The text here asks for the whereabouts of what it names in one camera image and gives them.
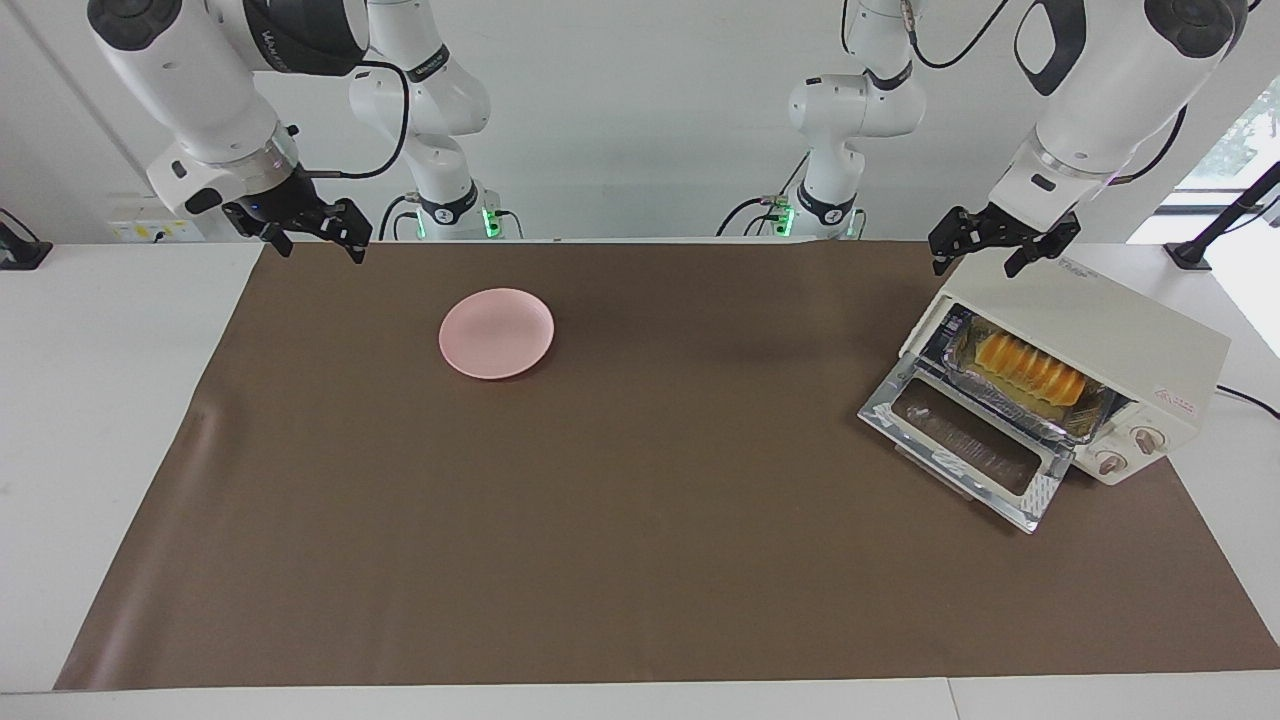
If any aluminium foil tray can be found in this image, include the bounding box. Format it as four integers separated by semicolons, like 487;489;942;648
945;308;1119;443

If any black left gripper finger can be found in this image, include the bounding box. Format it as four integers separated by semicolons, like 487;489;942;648
1003;238;1051;279
928;207;968;277

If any black left base cable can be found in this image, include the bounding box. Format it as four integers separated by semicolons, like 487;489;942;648
715;150;813;239

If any golden ridged bread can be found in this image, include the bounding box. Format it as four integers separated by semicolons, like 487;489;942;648
975;333;1087;407

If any pink round plate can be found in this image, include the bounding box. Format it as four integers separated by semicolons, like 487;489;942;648
439;288;556;381

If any black table clamp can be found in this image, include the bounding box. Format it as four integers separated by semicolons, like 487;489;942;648
0;208;53;271

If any white wall socket box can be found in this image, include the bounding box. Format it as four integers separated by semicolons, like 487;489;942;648
108;195;206;243

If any white toaster oven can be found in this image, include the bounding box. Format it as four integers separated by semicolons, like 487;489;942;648
900;250;1233;488

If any black oven power cable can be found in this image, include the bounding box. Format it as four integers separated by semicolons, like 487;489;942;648
1215;384;1280;420

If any black base cable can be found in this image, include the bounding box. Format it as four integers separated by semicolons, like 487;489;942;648
377;193;423;242
715;150;813;239

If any glass oven door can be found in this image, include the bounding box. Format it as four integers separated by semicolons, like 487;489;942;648
858;358;1076;534

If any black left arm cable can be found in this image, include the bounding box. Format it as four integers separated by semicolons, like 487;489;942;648
842;0;1191;187

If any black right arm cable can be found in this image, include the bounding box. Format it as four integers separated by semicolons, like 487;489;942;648
300;60;413;182

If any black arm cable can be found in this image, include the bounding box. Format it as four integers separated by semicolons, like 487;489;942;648
300;60;413;182
842;0;1191;187

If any brown table mat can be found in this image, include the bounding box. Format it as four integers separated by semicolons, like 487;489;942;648
55;240;1280;691

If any black right base cable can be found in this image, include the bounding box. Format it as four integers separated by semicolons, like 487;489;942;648
377;193;423;242

